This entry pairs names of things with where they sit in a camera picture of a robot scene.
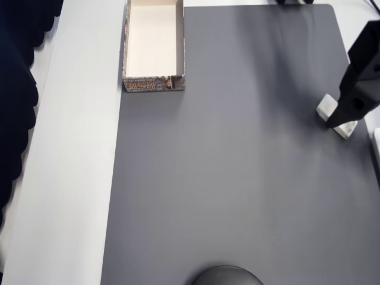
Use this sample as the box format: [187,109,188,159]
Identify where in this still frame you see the patterned cardboard box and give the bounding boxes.
[122,0,187,93]

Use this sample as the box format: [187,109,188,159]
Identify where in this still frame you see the dark blue curtain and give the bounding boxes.
[0,0,65,238]

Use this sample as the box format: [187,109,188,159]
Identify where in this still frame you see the white rounded flat device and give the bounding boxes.
[372,127,380,167]

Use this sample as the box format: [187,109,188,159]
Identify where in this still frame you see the black round-base stand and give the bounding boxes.
[189,265,265,285]

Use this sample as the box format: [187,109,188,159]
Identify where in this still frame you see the white rectangular block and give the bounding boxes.
[315,93,359,141]

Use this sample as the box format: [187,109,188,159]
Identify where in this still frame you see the grey desk mat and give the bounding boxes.
[99,3,380,285]

